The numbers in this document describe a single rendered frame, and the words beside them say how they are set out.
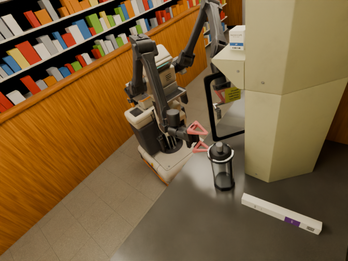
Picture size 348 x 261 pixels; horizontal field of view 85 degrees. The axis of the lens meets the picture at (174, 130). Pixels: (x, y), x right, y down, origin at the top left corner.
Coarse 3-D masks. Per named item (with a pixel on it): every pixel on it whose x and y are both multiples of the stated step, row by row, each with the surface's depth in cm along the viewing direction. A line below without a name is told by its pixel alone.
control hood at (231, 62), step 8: (224, 48) 67; (216, 56) 63; (224, 56) 62; (232, 56) 60; (240, 56) 59; (216, 64) 63; (224, 64) 61; (232, 64) 59; (240, 64) 58; (224, 72) 63; (232, 72) 61; (240, 72) 59; (232, 80) 63; (240, 80) 61; (240, 88) 63
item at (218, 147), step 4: (216, 144) 75; (220, 144) 74; (224, 144) 78; (212, 148) 78; (216, 148) 75; (220, 148) 74; (224, 148) 76; (228, 148) 76; (212, 152) 76; (216, 152) 76; (220, 152) 75; (224, 152) 75; (228, 152) 74; (212, 156) 75; (216, 156) 74; (220, 156) 74; (224, 156) 74; (228, 156) 74; (220, 160) 74
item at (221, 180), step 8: (208, 152) 78; (232, 152) 75; (216, 160) 74; (224, 160) 74; (216, 168) 78; (224, 168) 77; (216, 176) 83; (224, 176) 81; (216, 184) 88; (224, 184) 85
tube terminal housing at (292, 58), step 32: (256, 0) 45; (288, 0) 41; (320, 0) 41; (256, 32) 49; (288, 32) 45; (320, 32) 46; (256, 64) 55; (288, 64) 50; (320, 64) 51; (256, 96) 61; (288, 96) 57; (320, 96) 58; (256, 128) 70; (288, 128) 65; (320, 128) 67; (256, 160) 81; (288, 160) 77
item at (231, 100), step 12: (216, 72) 80; (204, 84) 83; (216, 84) 83; (228, 84) 84; (216, 96) 87; (228, 96) 88; (240, 96) 90; (216, 108) 91; (228, 108) 93; (240, 108) 94; (216, 120) 96; (228, 120) 97; (240, 120) 99; (216, 132) 101; (228, 132) 103
